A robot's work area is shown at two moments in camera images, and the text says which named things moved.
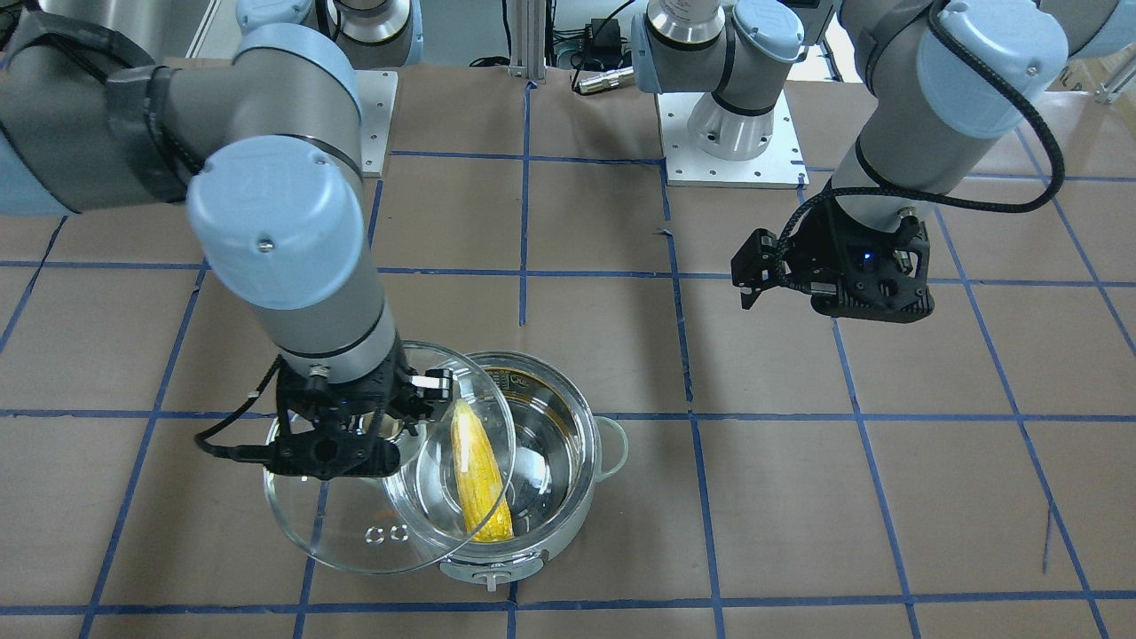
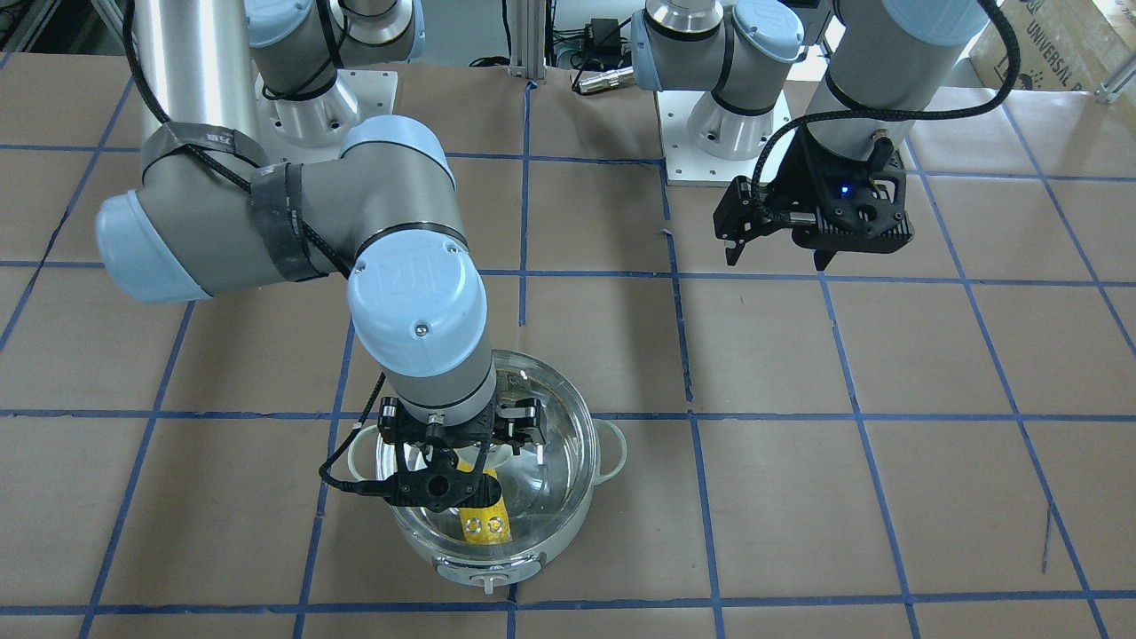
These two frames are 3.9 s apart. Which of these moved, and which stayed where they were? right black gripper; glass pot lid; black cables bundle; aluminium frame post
Moved: right black gripper; glass pot lid
Stayed: aluminium frame post; black cables bundle
